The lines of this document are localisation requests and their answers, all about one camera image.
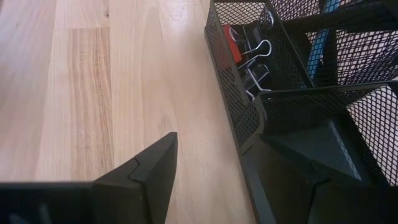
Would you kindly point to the black mesh desk organizer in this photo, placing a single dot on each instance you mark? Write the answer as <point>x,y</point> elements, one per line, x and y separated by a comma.
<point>230,93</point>

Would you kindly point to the blue pencil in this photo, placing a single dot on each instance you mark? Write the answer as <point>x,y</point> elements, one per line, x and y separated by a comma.
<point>317,53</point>

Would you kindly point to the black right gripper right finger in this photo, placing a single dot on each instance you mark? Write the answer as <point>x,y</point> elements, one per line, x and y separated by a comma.
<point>295,186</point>

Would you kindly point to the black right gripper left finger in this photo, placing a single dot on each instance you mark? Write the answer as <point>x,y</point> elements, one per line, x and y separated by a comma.
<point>140,193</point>

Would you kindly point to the black binder clip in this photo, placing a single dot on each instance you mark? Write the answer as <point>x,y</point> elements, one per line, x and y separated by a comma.
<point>271,18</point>
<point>258,76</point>
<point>253,37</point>

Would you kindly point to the red eraser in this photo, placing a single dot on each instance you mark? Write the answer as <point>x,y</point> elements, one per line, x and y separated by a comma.
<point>233,46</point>

